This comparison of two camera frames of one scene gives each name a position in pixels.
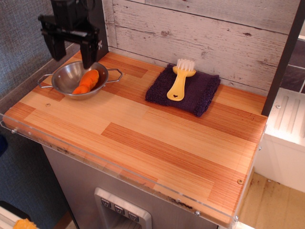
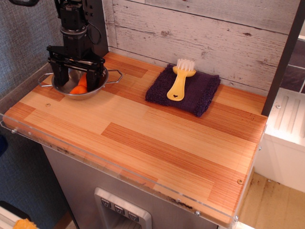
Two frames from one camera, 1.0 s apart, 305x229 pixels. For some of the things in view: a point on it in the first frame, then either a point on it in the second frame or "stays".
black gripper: [70, 18] to [76, 53]
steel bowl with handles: [65, 78] stays
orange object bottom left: [24, 223] stays
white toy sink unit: [280, 155] stays
